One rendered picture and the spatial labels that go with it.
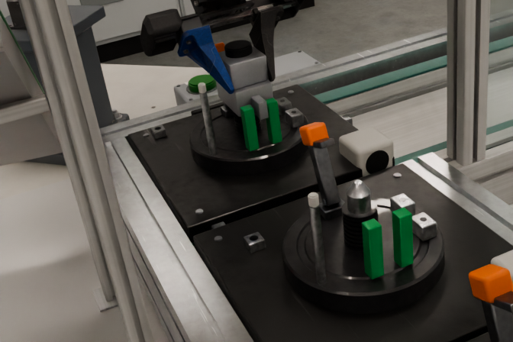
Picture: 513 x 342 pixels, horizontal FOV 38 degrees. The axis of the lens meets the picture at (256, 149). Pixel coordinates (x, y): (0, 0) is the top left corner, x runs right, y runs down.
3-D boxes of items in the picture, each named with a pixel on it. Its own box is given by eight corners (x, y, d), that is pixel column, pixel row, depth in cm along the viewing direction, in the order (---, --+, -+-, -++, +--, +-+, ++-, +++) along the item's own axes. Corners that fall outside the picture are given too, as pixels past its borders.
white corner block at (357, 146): (339, 166, 83) (337, 135, 81) (374, 155, 84) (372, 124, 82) (360, 185, 79) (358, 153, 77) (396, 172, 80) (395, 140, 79)
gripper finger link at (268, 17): (243, 36, 84) (253, 12, 79) (271, 27, 85) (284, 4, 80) (265, 90, 83) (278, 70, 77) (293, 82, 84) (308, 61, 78)
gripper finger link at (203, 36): (176, 54, 82) (183, 31, 76) (207, 46, 83) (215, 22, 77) (198, 111, 81) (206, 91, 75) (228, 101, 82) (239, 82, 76)
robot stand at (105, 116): (59, 117, 126) (27, 4, 117) (132, 122, 121) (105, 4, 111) (5, 159, 115) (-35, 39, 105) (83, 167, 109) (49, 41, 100)
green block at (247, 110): (245, 147, 81) (239, 107, 79) (255, 144, 82) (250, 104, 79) (250, 152, 80) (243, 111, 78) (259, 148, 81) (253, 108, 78)
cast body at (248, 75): (217, 98, 85) (208, 40, 82) (252, 87, 87) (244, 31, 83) (246, 124, 78) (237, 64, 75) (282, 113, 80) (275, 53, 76)
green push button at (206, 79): (186, 91, 106) (184, 79, 105) (211, 84, 107) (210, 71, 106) (195, 101, 103) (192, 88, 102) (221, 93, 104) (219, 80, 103)
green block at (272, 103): (268, 140, 82) (262, 99, 80) (278, 137, 83) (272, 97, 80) (272, 144, 81) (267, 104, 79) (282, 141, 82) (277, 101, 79)
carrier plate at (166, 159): (130, 147, 93) (126, 133, 92) (298, 96, 100) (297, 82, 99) (190, 243, 74) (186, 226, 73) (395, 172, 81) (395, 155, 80)
